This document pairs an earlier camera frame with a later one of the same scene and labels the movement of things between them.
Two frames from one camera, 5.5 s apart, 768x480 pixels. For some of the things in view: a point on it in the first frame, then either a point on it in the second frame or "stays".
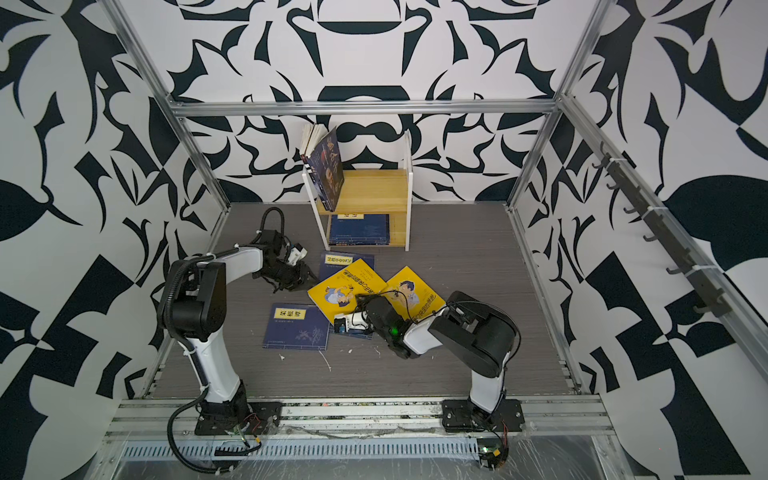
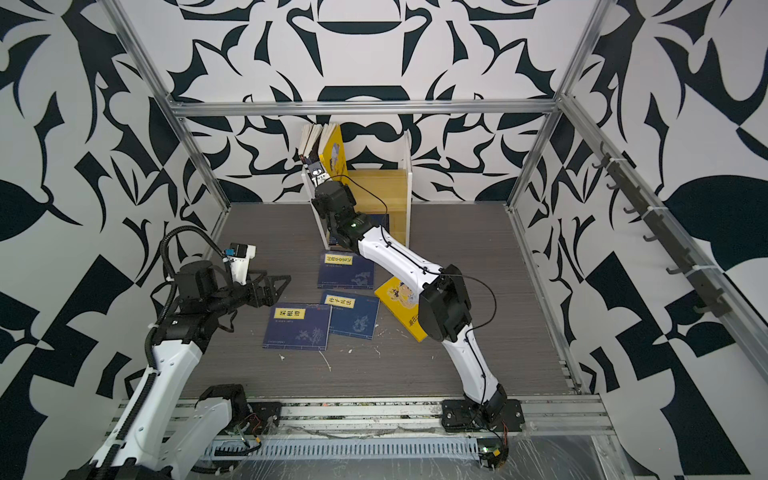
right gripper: [369, 302] → [319, 204]
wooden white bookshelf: [374, 208] stays
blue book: [333, 262] stays
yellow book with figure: [337, 294] → [331, 151]
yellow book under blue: [412, 295] stays
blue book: [296, 326] stays
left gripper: [303, 278] → [269, 295]
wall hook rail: [711, 299] stays
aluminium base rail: [173, 420] stays
